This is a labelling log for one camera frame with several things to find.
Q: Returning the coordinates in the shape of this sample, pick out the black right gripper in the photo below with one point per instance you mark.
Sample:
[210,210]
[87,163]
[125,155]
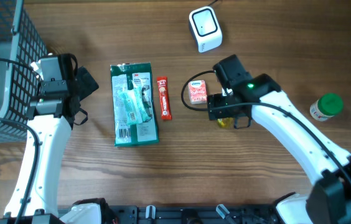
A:
[221,112]

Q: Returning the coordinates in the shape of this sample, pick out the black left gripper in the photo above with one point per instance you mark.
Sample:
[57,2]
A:
[85,84]

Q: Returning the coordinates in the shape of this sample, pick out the yellow oil bottle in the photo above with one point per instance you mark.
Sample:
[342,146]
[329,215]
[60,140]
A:
[225,122]

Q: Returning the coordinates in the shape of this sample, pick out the red tissue pack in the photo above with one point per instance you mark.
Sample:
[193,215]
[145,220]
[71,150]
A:
[197,92]

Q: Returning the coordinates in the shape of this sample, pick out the red Nescafe stick sachet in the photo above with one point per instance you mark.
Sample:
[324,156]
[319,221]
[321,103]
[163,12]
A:
[164,98]

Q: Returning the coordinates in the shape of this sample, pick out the green lid white jar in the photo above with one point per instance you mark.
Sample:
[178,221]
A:
[326,107]

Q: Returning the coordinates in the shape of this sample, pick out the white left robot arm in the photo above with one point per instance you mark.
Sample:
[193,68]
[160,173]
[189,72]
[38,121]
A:
[50,120]

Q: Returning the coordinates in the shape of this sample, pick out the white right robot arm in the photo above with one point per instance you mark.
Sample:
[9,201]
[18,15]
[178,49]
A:
[327,165]

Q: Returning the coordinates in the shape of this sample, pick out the white barcode scanner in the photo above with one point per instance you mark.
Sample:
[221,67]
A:
[205,29]

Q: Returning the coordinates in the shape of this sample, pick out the black wire basket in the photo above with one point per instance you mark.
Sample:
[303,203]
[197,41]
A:
[20,45]

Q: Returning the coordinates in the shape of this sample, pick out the black mounting rail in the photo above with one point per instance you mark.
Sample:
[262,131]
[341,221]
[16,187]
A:
[96,210]

